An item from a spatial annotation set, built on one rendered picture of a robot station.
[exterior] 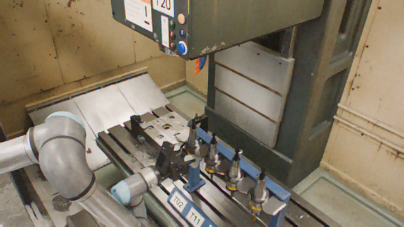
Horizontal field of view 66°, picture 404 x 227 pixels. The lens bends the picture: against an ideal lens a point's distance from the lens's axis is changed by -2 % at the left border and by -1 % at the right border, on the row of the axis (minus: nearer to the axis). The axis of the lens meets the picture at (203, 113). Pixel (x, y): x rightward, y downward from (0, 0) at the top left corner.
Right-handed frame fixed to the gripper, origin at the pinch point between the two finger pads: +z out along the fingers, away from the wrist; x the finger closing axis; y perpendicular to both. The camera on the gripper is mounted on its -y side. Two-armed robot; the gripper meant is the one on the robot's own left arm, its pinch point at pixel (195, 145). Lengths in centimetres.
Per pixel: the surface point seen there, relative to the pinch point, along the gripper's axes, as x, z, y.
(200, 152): 5.8, -2.4, -2.2
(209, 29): 11, -3, -51
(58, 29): -122, -4, -14
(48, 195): -67, -49, 51
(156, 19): -5, -9, -51
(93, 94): -120, 5, 35
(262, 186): 34.4, -1.8, -7.5
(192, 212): 8.8, -9.7, 24.6
